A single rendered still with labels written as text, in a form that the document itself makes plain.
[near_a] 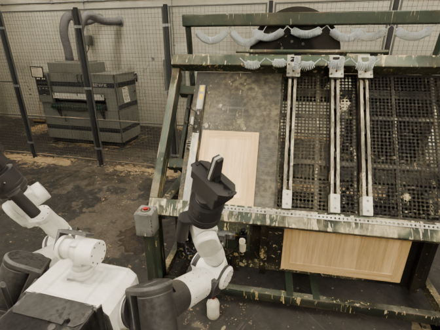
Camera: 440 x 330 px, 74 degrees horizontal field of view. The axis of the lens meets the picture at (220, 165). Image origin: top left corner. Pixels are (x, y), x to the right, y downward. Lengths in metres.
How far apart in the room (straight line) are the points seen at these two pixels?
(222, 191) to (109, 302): 0.40
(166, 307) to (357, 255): 1.95
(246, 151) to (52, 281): 1.60
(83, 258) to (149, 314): 0.21
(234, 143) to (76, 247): 1.59
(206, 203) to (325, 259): 1.93
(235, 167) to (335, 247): 0.99
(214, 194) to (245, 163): 1.53
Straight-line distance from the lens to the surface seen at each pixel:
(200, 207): 0.70
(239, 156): 2.17
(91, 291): 0.86
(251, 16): 2.81
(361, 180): 2.18
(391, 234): 2.18
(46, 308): 0.87
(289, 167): 2.13
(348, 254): 2.53
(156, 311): 0.79
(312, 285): 2.60
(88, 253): 0.82
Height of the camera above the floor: 1.94
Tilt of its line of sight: 22 degrees down
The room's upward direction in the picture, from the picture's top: straight up
